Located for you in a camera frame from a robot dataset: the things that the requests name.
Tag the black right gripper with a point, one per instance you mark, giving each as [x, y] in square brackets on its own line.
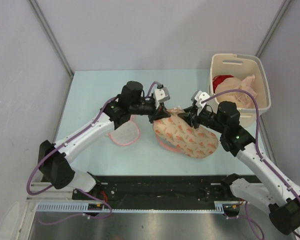
[191, 116]

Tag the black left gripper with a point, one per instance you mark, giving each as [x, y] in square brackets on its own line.
[160, 112]

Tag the floral peach laundry bag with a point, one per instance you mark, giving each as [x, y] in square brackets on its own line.
[175, 135]

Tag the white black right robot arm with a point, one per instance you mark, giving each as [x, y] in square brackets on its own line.
[280, 197]

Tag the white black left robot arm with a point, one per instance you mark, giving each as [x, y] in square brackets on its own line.
[55, 159]

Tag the white mesh bag pink trim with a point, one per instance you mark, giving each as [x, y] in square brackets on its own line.
[126, 134]

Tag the beige bra in basket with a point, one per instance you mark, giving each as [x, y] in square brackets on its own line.
[230, 83]

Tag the cream plastic laundry basket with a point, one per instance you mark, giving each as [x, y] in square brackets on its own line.
[241, 66]

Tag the red garment in basket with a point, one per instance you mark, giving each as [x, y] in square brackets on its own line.
[218, 80]

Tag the pink garment in basket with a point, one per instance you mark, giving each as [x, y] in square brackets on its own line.
[244, 100]

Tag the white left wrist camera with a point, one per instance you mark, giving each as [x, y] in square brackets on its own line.
[160, 96]

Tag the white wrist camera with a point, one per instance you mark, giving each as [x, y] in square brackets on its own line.
[160, 96]
[198, 98]

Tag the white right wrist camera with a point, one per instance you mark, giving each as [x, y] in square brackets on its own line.
[198, 98]

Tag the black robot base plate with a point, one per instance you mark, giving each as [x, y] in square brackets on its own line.
[201, 187]

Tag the white slotted cable duct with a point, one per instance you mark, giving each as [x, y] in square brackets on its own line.
[89, 207]

